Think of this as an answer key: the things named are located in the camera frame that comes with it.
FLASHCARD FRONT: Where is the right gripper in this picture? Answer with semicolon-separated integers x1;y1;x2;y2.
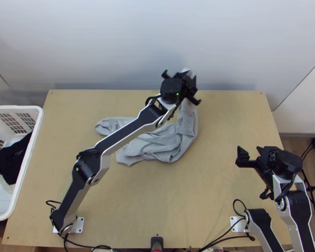
235;146;278;190

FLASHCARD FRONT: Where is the grey t-shirt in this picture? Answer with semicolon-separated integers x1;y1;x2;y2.
94;68;200;166

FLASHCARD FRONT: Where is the black tripod stand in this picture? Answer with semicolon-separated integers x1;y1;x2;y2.
300;168;315;217

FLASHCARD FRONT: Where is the white laundry basket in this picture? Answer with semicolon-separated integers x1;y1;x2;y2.
0;105;45;221

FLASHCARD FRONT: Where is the black garment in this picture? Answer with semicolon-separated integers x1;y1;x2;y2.
0;131;33;186

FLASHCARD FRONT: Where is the black cable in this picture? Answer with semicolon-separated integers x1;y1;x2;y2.
45;200;63;214
199;231;256;252
232;199;250;220

